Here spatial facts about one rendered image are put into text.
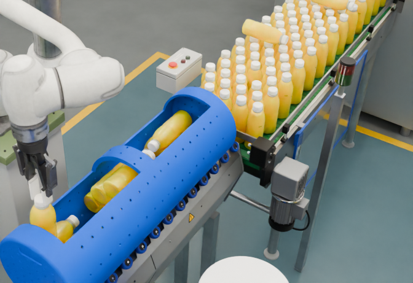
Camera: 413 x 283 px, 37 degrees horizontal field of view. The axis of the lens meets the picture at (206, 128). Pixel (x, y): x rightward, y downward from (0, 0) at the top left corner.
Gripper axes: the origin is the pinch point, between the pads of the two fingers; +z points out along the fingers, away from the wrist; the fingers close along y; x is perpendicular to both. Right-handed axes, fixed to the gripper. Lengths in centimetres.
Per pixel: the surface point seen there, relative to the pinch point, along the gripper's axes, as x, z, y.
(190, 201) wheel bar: 51, 38, 16
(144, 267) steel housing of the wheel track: 22, 42, 18
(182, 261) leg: 74, 105, 1
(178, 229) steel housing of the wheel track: 42, 43, 18
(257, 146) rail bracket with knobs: 84, 31, 25
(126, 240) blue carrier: 11.8, 18.5, 19.2
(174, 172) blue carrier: 39.2, 13.9, 17.3
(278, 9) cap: 169, 20, -10
